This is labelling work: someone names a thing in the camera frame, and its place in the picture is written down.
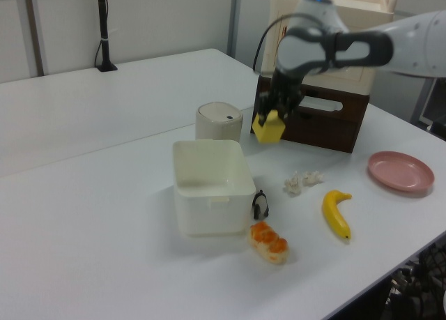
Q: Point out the orange toy bread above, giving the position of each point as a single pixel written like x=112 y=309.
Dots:
x=268 y=243

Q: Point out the yellow cube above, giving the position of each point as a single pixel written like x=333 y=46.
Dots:
x=269 y=130

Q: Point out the yellow toy banana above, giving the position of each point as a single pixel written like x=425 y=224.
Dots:
x=335 y=215

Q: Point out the dark brown wooden crate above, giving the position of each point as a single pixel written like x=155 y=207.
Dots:
x=327 y=128

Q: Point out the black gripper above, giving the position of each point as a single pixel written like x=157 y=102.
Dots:
x=284 y=90

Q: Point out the black camera stand pole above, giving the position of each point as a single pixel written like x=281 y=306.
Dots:
x=104 y=30

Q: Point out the white open plastic box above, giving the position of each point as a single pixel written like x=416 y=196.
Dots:
x=212 y=191

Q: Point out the white lidded bin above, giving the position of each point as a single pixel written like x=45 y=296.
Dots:
x=219 y=123

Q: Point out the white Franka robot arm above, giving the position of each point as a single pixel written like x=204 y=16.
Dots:
x=355 y=48

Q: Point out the pink plate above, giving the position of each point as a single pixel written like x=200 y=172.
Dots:
x=400 y=171

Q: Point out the cream toy kitchen cabinet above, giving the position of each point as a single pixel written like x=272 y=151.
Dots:
x=352 y=9

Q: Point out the small panda figurine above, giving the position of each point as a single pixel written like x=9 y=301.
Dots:
x=260 y=205

